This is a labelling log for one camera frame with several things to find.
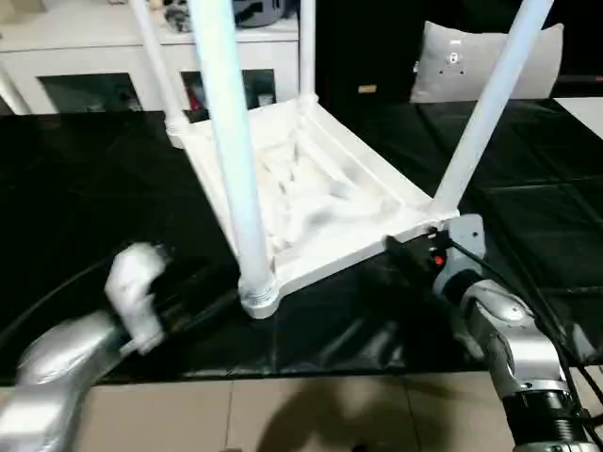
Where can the white plastic table top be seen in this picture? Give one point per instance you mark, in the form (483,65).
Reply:
(330,188)

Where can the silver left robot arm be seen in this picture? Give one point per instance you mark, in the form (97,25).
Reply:
(52,367)

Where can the black work mat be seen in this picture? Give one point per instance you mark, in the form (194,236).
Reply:
(94,188)

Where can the grey cushion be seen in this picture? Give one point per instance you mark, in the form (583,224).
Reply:
(471,61)

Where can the white flat board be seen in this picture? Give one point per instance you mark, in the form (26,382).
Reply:
(584,110)

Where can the black furniture with yellow label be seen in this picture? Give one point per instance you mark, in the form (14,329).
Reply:
(367,42)

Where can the black television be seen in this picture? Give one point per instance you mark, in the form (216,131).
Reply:
(581,82)

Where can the white glass-door cabinet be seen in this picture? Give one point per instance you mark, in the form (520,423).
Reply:
(70,56)

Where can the grey round cooker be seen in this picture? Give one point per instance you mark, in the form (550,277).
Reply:
(259,11)

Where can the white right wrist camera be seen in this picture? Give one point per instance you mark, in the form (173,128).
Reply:
(464,235)

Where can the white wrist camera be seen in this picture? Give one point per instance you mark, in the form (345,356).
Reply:
(132,292)
(464,235)

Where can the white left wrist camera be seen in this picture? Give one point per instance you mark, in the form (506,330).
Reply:
(132,292)

